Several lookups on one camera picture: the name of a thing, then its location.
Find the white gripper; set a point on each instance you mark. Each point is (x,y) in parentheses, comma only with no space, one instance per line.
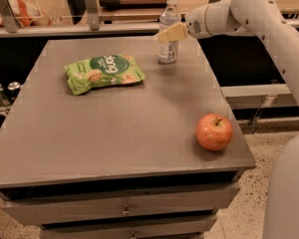
(195,25)

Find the clear blue-labelled plastic bottle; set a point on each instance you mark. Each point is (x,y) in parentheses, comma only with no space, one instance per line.
(167,52)

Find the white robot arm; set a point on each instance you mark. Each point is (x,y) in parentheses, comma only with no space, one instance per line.
(263,19)

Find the green snack bag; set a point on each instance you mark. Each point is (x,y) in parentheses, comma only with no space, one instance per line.
(104,71)

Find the red apple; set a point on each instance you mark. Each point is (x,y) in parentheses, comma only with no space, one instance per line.
(214,132)

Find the grey drawer cabinet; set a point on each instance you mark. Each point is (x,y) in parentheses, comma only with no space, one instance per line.
(53,143)

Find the orange white bag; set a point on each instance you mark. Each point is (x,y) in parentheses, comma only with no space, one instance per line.
(27,14)

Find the upper grey drawer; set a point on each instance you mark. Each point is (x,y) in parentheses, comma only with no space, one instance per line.
(121,204)

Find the grey drawer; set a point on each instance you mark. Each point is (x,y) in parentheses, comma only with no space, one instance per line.
(160,228)
(121,204)

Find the silver can right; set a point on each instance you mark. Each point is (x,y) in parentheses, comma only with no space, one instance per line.
(14,89)

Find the silver can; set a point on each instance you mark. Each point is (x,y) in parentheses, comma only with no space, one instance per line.
(4,100)
(14,89)

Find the silver can left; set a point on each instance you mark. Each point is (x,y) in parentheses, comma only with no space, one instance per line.
(4,100)

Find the lower grey drawer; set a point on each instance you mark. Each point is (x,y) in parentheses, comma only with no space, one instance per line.
(160,228)

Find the grey metal shelf rail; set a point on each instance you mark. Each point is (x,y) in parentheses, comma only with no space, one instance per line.
(54,18)

